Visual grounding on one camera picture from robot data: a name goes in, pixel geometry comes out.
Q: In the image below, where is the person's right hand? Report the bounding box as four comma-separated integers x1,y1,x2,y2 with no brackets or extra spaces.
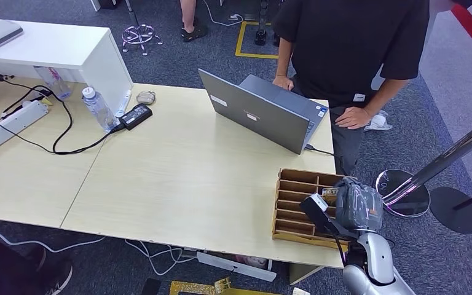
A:
272,76,294,91

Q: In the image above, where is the person's left hand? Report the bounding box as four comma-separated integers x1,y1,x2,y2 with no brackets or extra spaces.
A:
334,106,372,130

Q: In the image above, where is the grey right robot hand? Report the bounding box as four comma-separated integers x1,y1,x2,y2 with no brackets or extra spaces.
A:
334,177,384,233

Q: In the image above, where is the person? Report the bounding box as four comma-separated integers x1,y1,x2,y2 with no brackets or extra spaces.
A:
0,230,74,295
272,0,431,176
179,0,209,43

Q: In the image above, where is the wooden card box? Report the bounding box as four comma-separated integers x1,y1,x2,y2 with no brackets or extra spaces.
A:
272,168,357,251

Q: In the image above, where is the crumpled white paper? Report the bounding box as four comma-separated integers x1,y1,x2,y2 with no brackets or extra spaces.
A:
363,109,393,132

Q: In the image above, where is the grey laptop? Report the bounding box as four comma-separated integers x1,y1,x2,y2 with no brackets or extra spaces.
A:
198,68,329,155

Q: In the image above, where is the chrome stanchion base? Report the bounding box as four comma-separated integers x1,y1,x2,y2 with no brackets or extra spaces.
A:
375,168,431,219

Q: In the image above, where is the pale table leg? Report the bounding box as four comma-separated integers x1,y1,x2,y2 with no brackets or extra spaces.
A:
288,262,325,286

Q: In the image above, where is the chrome stanchion pole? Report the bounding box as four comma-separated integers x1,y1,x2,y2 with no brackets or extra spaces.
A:
382,112,472,207

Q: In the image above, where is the black stanchion base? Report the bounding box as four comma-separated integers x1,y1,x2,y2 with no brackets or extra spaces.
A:
430,187,472,235

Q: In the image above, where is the small beige case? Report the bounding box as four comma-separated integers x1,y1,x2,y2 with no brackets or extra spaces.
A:
136,90,157,106

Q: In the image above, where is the chrome stool base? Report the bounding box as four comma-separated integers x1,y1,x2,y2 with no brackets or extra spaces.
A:
121,0,164,57

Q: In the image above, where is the black power adapter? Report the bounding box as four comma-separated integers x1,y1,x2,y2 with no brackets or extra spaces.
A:
119,103,154,132

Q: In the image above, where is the white tube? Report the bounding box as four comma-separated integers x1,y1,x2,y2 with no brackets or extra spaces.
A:
115,89,133,119

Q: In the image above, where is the clear bottle white cap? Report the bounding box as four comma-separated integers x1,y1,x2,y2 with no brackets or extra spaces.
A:
82,86,119,133

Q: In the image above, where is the black flat object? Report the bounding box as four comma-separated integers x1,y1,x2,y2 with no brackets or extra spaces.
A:
140,277,163,295

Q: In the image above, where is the clear bottle pink label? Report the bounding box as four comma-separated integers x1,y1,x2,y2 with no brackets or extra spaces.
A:
34,66,74,101

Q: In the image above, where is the white cabinet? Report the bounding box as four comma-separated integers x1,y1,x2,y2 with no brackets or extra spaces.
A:
0,17,134,118

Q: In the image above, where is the white power strip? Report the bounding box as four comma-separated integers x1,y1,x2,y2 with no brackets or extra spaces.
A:
0,100,50,152

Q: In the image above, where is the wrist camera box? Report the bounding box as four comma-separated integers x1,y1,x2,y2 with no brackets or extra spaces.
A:
299,193,345,239

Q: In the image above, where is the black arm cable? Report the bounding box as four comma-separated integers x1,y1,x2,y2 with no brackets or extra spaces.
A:
332,234,348,267

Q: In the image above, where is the black laptop cable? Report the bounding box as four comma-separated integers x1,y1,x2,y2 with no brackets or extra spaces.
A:
304,143,337,157

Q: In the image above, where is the yellow floor tape frame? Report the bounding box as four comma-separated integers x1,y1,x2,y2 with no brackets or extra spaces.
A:
235,21,281,60

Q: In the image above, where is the white floor cable with plug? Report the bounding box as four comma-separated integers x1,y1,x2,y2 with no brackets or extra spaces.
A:
202,0,244,28

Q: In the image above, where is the white cable duct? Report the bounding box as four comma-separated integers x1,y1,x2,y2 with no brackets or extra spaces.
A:
196,250,278,283

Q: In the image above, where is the black adapter cable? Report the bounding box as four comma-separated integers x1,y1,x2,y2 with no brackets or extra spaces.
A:
0,83,127,156

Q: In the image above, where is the tangled white floor cable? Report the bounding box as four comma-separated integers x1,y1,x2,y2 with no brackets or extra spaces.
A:
124,238,199,277

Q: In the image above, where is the long white floor cable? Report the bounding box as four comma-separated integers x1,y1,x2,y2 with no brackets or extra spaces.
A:
0,226,106,254

